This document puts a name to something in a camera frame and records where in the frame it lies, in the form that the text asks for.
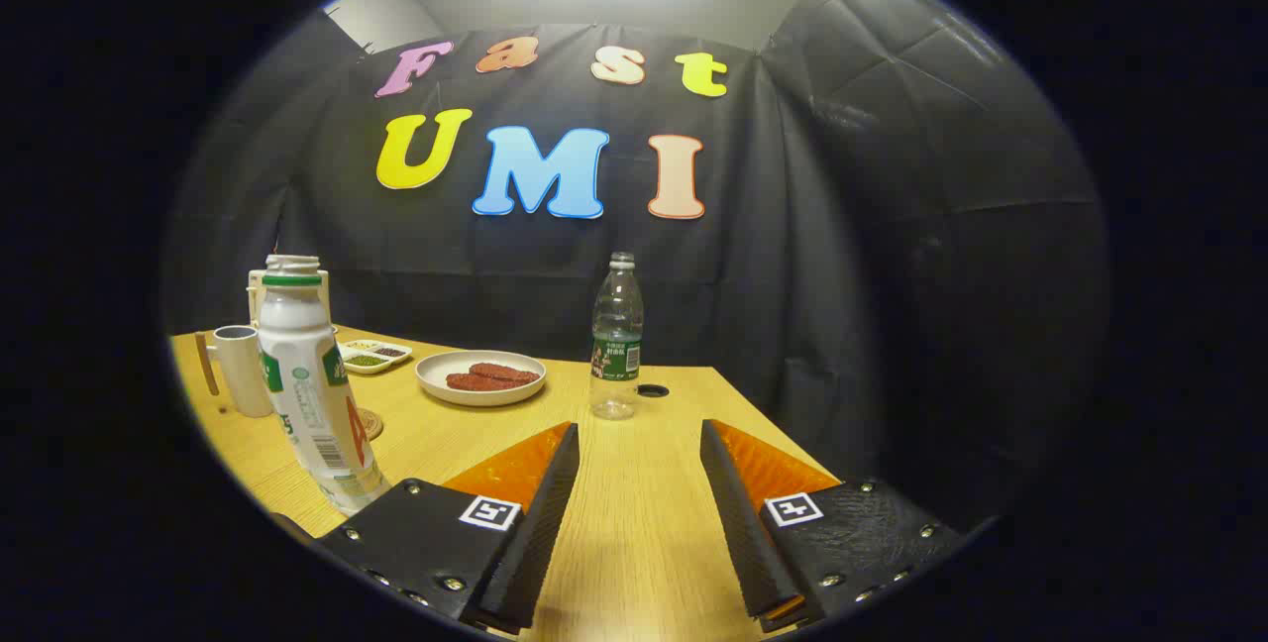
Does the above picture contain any white juice bottle green label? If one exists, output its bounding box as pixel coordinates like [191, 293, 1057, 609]
[257, 255, 393, 516]

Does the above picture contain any white round plate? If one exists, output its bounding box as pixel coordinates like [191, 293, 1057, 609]
[415, 350, 547, 408]

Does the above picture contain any wooden table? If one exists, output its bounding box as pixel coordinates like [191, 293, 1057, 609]
[168, 325, 843, 642]

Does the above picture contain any white divided dish with beans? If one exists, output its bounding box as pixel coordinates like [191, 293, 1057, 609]
[337, 339, 413, 375]

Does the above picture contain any cream toaster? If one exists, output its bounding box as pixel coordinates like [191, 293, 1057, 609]
[247, 268, 332, 331]

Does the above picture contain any white cup wooden handle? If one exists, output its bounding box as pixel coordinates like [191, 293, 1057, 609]
[195, 325, 274, 419]

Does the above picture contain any black backdrop cloth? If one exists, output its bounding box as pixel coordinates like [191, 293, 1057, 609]
[163, 0, 1106, 524]

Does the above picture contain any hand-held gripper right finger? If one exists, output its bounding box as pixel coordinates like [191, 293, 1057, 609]
[699, 418, 967, 633]

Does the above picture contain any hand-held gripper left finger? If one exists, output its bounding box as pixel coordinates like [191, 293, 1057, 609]
[315, 421, 581, 637]

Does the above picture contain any clear plastic water bottle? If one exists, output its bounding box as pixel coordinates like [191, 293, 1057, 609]
[589, 251, 645, 421]

